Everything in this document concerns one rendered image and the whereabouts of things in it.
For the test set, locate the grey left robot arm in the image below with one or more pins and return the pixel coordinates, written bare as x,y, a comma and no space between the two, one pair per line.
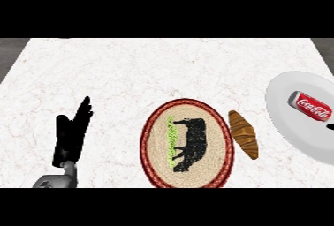
58,179

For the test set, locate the white round plate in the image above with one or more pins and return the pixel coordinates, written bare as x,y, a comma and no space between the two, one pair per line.
296,129

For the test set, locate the oval woven placemat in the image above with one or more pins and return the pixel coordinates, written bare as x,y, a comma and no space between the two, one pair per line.
187,144

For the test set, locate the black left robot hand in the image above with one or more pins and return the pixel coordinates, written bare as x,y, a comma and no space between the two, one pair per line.
70,134

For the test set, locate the brown croissant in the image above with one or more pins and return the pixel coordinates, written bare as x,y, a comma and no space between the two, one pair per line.
243,134

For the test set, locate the red soda can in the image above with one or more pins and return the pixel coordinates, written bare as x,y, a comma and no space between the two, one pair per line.
311,106

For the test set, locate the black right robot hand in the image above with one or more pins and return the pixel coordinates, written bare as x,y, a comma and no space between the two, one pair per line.
332,126

